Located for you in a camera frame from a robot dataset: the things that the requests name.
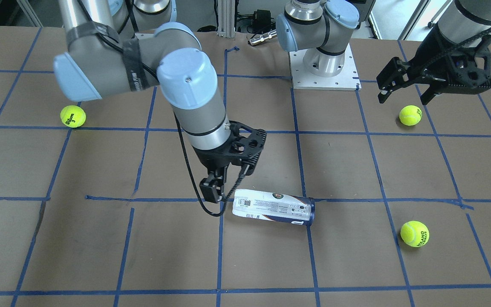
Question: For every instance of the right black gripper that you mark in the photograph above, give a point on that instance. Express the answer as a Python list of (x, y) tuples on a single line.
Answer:
[(212, 160)]

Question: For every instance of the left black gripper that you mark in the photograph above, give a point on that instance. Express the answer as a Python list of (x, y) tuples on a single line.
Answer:
[(428, 56)]

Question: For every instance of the white blue tennis ball can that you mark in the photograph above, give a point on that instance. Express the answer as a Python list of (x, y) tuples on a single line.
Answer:
[(269, 206)]

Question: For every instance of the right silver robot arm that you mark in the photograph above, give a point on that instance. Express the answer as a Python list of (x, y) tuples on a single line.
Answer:
[(120, 46)]

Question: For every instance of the tennis ball near left gripper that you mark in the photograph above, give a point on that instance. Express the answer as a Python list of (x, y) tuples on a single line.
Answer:
[(410, 115)]

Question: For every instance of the front tennis ball Roland Garros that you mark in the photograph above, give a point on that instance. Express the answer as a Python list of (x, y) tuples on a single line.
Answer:
[(414, 234)]

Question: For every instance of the tennis ball with Wilson print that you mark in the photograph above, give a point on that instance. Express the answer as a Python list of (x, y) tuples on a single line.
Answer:
[(73, 116)]

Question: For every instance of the silver metal cylinder connector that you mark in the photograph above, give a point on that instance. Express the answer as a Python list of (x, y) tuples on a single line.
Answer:
[(258, 39)]

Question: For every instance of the black power adapter box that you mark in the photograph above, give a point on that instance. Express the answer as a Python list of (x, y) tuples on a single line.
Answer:
[(261, 19)]

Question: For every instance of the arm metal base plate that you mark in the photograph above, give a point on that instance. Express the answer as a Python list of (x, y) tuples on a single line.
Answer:
[(348, 72)]

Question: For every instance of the aluminium frame post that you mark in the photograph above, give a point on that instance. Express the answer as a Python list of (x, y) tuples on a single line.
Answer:
[(226, 16)]

